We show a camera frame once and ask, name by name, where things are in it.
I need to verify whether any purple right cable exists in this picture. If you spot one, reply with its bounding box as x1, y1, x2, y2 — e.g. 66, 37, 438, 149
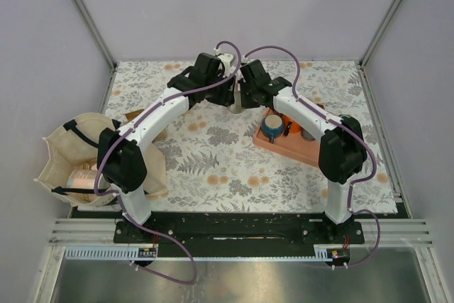
243, 45, 382, 270

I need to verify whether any pink can in bag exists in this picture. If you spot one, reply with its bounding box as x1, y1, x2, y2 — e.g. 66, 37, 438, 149
66, 169, 97, 194

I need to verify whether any salmon pink tray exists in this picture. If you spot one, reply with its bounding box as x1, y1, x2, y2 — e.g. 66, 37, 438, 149
253, 109, 320, 168

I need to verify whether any aluminium frame rail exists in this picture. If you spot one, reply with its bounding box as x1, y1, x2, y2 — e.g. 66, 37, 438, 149
52, 0, 118, 70

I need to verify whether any light pink mug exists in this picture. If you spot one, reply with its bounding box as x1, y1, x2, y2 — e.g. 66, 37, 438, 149
227, 81, 244, 115

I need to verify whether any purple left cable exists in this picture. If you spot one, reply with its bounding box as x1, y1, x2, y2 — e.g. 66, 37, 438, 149
94, 40, 242, 285

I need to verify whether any white cable duct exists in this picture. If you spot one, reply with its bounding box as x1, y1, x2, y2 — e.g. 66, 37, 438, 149
65, 241, 341, 262

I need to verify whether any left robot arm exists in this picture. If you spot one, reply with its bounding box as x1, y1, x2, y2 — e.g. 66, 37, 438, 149
97, 51, 236, 243

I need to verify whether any purple cable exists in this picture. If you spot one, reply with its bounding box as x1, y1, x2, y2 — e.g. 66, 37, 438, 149
243, 45, 382, 270
94, 40, 242, 285

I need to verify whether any grey-blue square mug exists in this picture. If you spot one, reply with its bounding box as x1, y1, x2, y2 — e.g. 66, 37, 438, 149
301, 128, 316, 142

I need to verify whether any cream tote bag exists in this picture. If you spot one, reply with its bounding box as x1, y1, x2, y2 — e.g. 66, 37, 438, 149
35, 112, 168, 208

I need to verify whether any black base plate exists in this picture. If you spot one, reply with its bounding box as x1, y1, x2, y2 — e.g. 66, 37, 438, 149
114, 212, 365, 246

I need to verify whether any brown paper packet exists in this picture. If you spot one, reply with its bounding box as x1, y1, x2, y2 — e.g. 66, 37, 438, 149
124, 110, 141, 123

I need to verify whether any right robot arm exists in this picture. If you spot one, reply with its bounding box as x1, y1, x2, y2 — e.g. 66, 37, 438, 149
239, 60, 367, 243

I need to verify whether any floral table mat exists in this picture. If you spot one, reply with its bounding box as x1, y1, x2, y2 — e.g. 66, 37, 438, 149
95, 60, 398, 214

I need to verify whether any orange mug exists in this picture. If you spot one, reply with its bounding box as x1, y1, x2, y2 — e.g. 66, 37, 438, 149
281, 114, 302, 136

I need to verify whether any blue mug cream base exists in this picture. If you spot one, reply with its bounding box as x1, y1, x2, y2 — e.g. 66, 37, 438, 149
261, 114, 284, 143

